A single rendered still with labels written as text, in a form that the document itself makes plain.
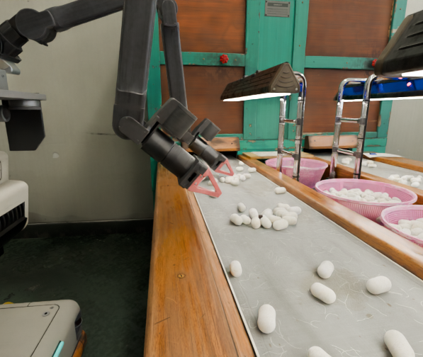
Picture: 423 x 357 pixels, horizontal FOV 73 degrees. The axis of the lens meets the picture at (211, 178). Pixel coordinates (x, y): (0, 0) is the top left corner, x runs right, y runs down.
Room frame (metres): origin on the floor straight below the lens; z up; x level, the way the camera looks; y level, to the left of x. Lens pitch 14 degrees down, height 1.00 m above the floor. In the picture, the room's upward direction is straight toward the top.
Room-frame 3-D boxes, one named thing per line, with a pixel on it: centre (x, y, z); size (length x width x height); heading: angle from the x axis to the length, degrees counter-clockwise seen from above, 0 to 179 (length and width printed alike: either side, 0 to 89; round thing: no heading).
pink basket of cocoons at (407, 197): (0.81, -0.45, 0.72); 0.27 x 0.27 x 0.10
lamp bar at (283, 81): (1.03, -0.13, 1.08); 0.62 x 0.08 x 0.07; 10
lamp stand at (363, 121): (1.11, -0.60, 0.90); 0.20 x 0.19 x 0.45; 10
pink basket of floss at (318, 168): (1.25, -0.38, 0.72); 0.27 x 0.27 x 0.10
